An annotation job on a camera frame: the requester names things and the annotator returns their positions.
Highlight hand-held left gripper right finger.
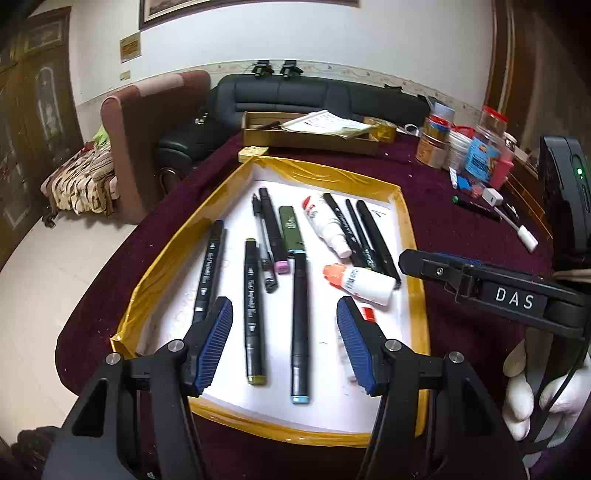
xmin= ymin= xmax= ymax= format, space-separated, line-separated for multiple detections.
xmin=336 ymin=296 xmax=529 ymax=480

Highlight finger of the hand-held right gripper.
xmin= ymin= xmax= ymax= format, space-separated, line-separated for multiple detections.
xmin=398 ymin=248 xmax=485 ymax=305

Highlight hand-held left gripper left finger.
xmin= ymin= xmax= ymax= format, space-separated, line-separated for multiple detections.
xmin=41 ymin=296 xmax=234 ymax=480

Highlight olive-capped black marker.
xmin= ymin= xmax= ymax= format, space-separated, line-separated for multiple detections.
xmin=244 ymin=238 xmax=269 ymax=386

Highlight white tray with yellow rim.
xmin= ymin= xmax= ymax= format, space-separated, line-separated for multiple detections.
xmin=110 ymin=155 xmax=431 ymax=448

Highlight wide black marker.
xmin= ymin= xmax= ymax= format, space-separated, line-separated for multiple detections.
xmin=356 ymin=200 xmax=402 ymax=284

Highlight white bottle with orange cap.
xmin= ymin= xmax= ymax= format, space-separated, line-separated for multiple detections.
xmin=322 ymin=263 xmax=398 ymax=306

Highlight light-blue-capped black marker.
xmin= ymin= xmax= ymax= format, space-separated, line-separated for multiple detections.
xmin=290 ymin=249 xmax=310 ymax=404

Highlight blue-capped black marker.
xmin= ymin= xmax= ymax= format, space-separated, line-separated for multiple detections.
xmin=193 ymin=220 xmax=228 ymax=324

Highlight thin black pen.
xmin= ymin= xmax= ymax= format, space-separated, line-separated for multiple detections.
xmin=323 ymin=193 xmax=365 ymax=268
xmin=345 ymin=198 xmax=377 ymax=271

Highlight grey ballpoint pen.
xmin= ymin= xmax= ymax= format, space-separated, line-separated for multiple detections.
xmin=252 ymin=194 xmax=279 ymax=294

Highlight white glue bottle red label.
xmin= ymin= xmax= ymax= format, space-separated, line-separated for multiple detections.
xmin=302 ymin=194 xmax=352 ymax=259

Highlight pink-capped black marker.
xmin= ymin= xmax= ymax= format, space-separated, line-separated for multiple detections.
xmin=259 ymin=187 xmax=290 ymax=275

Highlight dark green pen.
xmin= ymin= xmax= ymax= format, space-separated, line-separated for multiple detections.
xmin=278 ymin=205 xmax=305 ymax=257

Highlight person's right hand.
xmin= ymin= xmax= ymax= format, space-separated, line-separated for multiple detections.
xmin=502 ymin=339 xmax=591 ymax=446

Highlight pink box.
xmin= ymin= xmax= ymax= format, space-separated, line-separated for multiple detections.
xmin=492 ymin=154 xmax=515 ymax=190

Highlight green-capped black marker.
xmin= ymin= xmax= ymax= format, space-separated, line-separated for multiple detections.
xmin=452 ymin=195 xmax=502 ymax=222

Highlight blue-labelled jar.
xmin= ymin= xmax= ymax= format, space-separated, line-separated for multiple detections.
xmin=464 ymin=106 xmax=509 ymax=185

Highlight white plastic container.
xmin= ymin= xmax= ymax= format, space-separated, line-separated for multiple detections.
xmin=445 ymin=127 xmax=476 ymax=171

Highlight flat cardboard box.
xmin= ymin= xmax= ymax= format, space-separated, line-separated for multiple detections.
xmin=242 ymin=111 xmax=382 ymax=156

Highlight stack of papers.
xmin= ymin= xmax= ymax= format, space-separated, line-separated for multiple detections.
xmin=281 ymin=110 xmax=372 ymax=138

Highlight patterned blanket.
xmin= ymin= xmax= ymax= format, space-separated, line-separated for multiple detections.
xmin=41 ymin=143 xmax=122 ymax=217

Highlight brown armchair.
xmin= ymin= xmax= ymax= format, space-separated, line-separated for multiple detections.
xmin=100 ymin=70 xmax=212 ymax=225

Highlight black leather sofa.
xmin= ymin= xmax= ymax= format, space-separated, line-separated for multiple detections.
xmin=158 ymin=74 xmax=432 ymax=195

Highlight carved wooden door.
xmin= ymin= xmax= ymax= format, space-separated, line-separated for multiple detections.
xmin=0 ymin=6 xmax=86 ymax=268

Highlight white cable with plug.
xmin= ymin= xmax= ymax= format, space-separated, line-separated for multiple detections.
xmin=494 ymin=205 xmax=539 ymax=253

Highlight black cable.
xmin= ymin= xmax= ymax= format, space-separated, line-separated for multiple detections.
xmin=519 ymin=323 xmax=591 ymax=457

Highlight gold wall plaque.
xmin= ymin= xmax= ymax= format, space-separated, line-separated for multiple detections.
xmin=119 ymin=31 xmax=142 ymax=64

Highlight framed wall painting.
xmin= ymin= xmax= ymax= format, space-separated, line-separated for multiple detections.
xmin=139 ymin=0 xmax=361 ymax=32

